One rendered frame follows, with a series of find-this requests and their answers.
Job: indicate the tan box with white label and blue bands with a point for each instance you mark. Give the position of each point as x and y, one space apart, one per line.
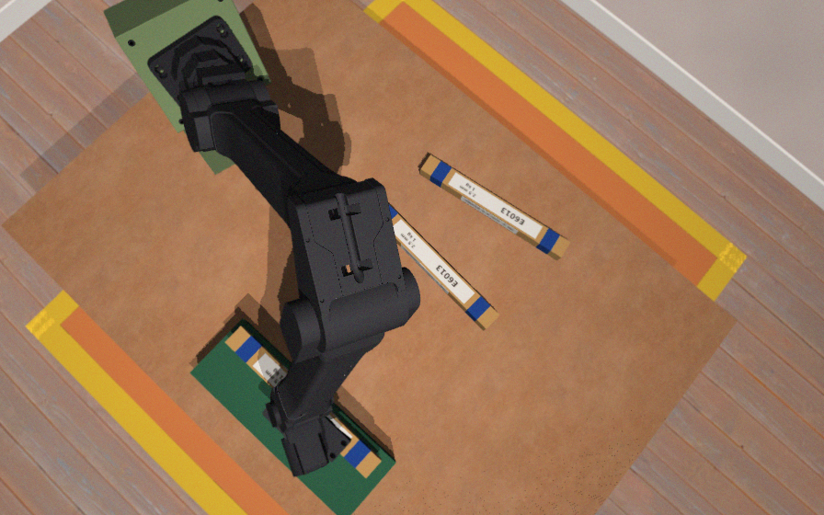
442 273

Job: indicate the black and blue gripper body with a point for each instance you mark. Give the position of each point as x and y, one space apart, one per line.
266 415

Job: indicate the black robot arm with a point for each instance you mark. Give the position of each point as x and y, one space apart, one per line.
336 307

